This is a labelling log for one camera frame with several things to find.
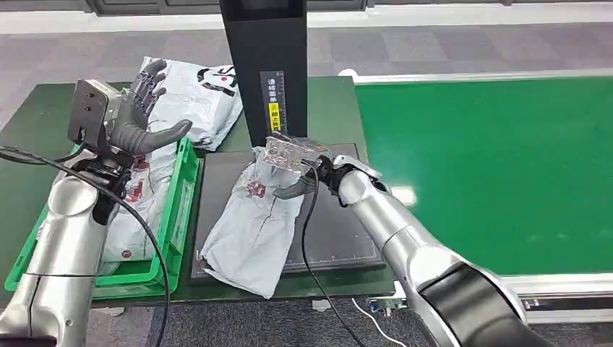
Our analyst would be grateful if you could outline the black scanner base plate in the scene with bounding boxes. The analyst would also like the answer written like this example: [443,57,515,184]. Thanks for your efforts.
[190,142,387,287]

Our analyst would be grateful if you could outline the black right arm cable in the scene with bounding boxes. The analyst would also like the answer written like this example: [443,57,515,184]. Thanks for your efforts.
[300,165,367,347]

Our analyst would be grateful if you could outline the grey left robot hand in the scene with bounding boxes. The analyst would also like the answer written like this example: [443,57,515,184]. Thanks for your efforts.
[108,58,194,157]

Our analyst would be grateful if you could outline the silver conveyor frame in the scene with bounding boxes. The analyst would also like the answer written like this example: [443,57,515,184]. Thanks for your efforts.
[337,68,613,327]

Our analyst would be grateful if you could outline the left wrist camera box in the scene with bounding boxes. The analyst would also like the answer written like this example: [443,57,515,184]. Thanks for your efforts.
[67,77,127,147]

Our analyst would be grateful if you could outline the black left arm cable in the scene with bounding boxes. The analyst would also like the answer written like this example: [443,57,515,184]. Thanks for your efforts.
[0,145,172,347]

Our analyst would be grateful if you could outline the green conveyor belt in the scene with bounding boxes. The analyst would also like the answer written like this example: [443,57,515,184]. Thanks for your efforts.
[354,75,613,278]

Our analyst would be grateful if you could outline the thin white cable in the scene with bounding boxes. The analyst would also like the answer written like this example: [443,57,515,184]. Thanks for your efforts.
[351,297,408,347]

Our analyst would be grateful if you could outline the small green circuit board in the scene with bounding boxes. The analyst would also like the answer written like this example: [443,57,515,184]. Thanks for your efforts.
[369,296,409,317]

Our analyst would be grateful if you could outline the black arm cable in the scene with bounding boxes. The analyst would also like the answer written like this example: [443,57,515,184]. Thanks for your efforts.
[300,165,367,347]
[0,145,172,347]

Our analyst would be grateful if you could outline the white parcel with black print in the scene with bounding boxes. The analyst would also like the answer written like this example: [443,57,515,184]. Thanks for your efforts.
[136,56,244,153]

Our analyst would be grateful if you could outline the green plastic crate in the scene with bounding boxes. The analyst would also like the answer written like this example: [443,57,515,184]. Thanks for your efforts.
[4,136,201,301]

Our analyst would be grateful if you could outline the grey parcel with red print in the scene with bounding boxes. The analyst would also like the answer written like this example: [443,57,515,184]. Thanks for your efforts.
[198,145,312,300]
[95,139,179,276]

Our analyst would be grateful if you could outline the black scanner column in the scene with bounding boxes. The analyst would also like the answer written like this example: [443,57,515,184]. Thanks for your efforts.
[218,0,309,148]

